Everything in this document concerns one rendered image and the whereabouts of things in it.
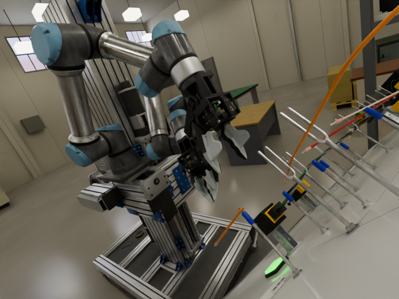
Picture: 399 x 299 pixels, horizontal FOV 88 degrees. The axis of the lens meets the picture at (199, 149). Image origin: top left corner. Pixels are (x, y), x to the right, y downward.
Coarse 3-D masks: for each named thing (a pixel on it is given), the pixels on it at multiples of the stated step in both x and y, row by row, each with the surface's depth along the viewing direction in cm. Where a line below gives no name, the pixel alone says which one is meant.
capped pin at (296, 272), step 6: (246, 216) 29; (252, 222) 29; (258, 228) 29; (264, 234) 28; (270, 240) 28; (276, 252) 27; (282, 258) 27; (288, 264) 26; (294, 270) 26; (300, 270) 26; (294, 276) 25
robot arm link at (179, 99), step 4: (180, 96) 131; (172, 100) 129; (176, 100) 129; (180, 100) 130; (184, 100) 130; (168, 104) 132; (172, 104) 130; (176, 104) 130; (180, 104) 130; (184, 104) 129; (168, 108) 134; (172, 108) 131; (176, 108) 130; (180, 108) 130; (184, 108) 130
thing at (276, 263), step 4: (276, 260) 39; (280, 260) 37; (272, 264) 39; (276, 264) 37; (280, 264) 36; (268, 268) 38; (272, 268) 36; (276, 268) 36; (280, 268) 36; (268, 272) 37; (272, 272) 36; (276, 272) 35; (268, 276) 37
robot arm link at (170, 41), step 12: (156, 24) 46; (168, 24) 45; (156, 36) 46; (168, 36) 45; (180, 36) 46; (156, 48) 48; (168, 48) 45; (180, 48) 45; (192, 48) 47; (156, 60) 48; (168, 60) 46; (180, 60) 45; (168, 72) 50
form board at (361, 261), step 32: (384, 160) 45; (384, 192) 26; (320, 224) 41; (384, 224) 19; (288, 256) 39; (320, 256) 25; (352, 256) 18; (384, 256) 14; (256, 288) 38; (288, 288) 24; (320, 288) 18; (352, 288) 14; (384, 288) 12
